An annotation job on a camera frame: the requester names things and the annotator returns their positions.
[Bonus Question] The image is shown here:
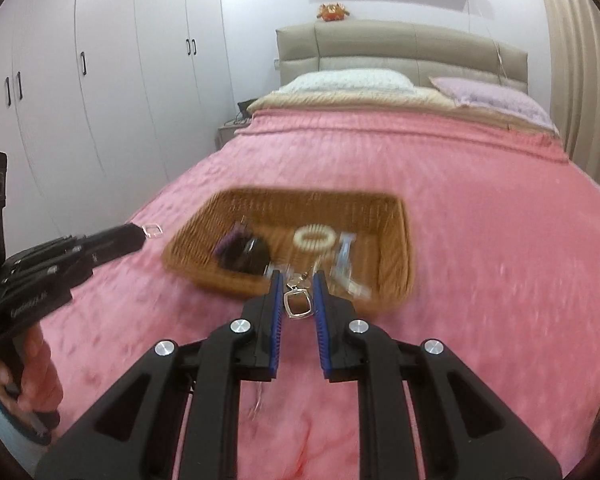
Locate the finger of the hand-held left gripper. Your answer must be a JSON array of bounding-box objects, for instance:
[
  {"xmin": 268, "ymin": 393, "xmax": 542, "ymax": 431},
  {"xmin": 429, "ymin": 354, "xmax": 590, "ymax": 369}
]
[
  {"xmin": 55, "ymin": 223, "xmax": 147, "ymax": 256},
  {"xmin": 87, "ymin": 240, "xmax": 146, "ymax": 267}
]

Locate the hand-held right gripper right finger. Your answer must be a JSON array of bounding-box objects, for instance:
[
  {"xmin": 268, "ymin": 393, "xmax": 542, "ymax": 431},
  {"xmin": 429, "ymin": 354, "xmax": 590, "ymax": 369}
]
[{"xmin": 312, "ymin": 270, "xmax": 563, "ymax": 480}]

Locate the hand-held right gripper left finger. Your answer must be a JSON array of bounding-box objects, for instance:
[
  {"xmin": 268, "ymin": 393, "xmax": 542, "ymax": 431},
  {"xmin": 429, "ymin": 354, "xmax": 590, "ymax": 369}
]
[{"xmin": 34, "ymin": 269, "xmax": 287, "ymax": 480}]

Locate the silver metal keychain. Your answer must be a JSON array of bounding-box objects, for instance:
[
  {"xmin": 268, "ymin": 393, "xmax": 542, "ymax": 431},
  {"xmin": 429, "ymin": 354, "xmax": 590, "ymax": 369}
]
[{"xmin": 282, "ymin": 272, "xmax": 314, "ymax": 320}]

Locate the black round hair clip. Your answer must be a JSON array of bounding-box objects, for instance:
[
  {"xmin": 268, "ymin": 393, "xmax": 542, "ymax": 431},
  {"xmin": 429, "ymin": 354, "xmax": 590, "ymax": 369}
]
[{"xmin": 219, "ymin": 235, "xmax": 272, "ymax": 275}]

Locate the cream spiral hair tie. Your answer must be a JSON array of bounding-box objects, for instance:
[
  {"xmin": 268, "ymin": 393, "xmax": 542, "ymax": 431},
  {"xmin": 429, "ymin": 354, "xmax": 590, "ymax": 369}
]
[{"xmin": 294, "ymin": 225, "xmax": 337, "ymax": 251}]

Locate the purple spiral hair tie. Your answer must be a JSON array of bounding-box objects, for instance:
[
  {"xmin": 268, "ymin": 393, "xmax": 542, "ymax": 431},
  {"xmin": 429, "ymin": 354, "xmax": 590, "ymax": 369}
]
[{"xmin": 215, "ymin": 225, "xmax": 248, "ymax": 258}]

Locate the brown wicker basket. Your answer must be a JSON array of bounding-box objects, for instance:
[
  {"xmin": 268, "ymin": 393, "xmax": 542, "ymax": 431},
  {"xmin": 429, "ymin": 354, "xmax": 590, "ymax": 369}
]
[{"xmin": 161, "ymin": 187, "xmax": 412, "ymax": 316}]

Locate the person's left forearm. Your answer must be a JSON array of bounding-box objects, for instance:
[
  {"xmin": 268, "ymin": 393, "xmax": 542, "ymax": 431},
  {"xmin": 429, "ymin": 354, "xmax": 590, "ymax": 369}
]
[{"xmin": 0, "ymin": 390, "xmax": 51, "ymax": 476}]

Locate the person's left hand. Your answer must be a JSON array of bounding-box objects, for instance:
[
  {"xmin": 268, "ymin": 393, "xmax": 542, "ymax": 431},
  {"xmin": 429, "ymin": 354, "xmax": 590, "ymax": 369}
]
[{"xmin": 0, "ymin": 327, "xmax": 63, "ymax": 428}]

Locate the white wardrobe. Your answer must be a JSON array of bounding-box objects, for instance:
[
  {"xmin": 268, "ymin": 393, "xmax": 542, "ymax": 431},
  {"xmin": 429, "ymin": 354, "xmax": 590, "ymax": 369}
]
[{"xmin": 0, "ymin": 0, "xmax": 241, "ymax": 261}]

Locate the grey nightstand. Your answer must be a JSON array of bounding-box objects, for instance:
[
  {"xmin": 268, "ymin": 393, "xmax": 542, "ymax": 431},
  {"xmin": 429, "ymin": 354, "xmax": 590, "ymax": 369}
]
[{"xmin": 216, "ymin": 119, "xmax": 253, "ymax": 150}]

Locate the pink fleece blanket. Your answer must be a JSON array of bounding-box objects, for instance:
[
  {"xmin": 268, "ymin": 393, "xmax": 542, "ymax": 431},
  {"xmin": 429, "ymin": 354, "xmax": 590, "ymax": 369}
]
[{"xmin": 30, "ymin": 110, "xmax": 600, "ymax": 480}]

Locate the beige quilt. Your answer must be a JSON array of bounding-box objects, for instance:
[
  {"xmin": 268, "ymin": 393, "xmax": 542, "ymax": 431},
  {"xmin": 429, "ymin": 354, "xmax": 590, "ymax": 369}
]
[{"xmin": 246, "ymin": 85, "xmax": 561, "ymax": 133}]

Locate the white floral pillow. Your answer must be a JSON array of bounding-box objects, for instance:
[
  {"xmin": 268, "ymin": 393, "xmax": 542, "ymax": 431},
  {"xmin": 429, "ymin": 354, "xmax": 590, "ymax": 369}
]
[{"xmin": 275, "ymin": 70, "xmax": 415, "ymax": 95}]

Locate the purple pillow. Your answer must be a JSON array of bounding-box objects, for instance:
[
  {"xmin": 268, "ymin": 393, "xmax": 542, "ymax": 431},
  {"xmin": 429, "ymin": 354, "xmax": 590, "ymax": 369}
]
[{"xmin": 429, "ymin": 76, "xmax": 556, "ymax": 128}]

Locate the beige padded headboard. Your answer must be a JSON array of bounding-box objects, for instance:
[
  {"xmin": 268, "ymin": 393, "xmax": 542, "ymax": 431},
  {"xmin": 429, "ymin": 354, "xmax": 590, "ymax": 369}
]
[{"xmin": 275, "ymin": 20, "xmax": 530, "ymax": 96}]

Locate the orange plush toy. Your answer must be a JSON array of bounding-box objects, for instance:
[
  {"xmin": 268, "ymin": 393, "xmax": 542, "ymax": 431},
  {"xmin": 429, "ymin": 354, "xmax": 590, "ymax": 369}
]
[{"xmin": 316, "ymin": 2, "xmax": 351, "ymax": 22}]

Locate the beige curtain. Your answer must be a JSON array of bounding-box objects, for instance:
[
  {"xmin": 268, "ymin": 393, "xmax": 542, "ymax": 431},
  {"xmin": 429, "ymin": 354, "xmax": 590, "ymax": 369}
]
[{"xmin": 532, "ymin": 0, "xmax": 600, "ymax": 191}]

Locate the white cable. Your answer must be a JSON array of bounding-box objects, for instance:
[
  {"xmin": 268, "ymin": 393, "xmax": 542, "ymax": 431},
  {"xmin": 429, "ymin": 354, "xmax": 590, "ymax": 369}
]
[{"xmin": 472, "ymin": 0, "xmax": 508, "ymax": 81}]

